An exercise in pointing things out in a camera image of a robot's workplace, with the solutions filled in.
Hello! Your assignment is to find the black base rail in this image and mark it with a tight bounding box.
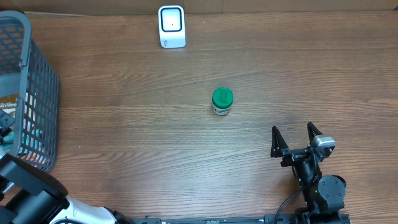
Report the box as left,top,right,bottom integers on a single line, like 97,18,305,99
132,213,352,224

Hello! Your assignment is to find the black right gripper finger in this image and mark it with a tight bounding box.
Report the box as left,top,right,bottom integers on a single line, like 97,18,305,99
307,121,323,145
271,126,289,158

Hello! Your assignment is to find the green lid seasoning jar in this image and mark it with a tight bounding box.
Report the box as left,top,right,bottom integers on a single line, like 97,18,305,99
211,87,234,116

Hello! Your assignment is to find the teal wet wipes pack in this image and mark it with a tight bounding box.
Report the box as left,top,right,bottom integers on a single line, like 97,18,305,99
1,129,15,146

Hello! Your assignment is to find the grey plastic mesh basket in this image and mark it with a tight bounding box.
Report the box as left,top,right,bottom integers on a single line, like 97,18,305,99
1,11,60,154

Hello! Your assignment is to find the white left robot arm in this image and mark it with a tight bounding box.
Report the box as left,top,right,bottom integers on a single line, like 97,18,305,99
1,110,132,223

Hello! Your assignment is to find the white barcode scanner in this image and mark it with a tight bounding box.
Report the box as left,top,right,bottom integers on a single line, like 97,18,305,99
158,5,187,49

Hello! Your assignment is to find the beige brown snack bag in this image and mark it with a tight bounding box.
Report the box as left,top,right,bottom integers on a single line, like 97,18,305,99
1,94,19,118

